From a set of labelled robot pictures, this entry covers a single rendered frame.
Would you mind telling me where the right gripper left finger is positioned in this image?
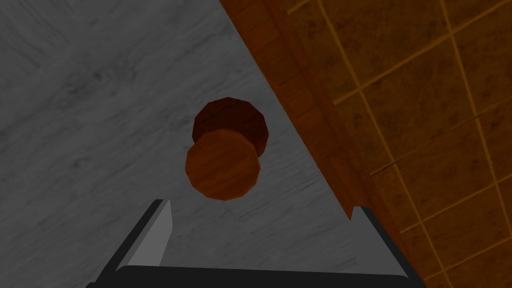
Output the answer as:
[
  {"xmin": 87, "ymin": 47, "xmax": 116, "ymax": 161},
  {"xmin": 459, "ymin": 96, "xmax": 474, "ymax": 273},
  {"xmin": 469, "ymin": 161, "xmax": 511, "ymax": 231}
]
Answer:
[{"xmin": 95, "ymin": 198, "xmax": 173, "ymax": 281}]

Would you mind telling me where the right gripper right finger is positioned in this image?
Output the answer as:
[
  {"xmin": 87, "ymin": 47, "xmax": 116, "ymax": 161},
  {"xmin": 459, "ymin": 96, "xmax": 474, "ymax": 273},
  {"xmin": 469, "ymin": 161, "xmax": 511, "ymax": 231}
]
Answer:
[{"xmin": 347, "ymin": 205, "xmax": 411, "ymax": 279}]

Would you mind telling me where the brown wooden door knob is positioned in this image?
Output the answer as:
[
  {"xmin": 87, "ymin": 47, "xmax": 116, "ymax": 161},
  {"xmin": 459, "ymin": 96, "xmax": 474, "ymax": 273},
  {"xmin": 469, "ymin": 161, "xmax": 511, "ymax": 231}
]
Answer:
[{"xmin": 184, "ymin": 96, "xmax": 270, "ymax": 202}]

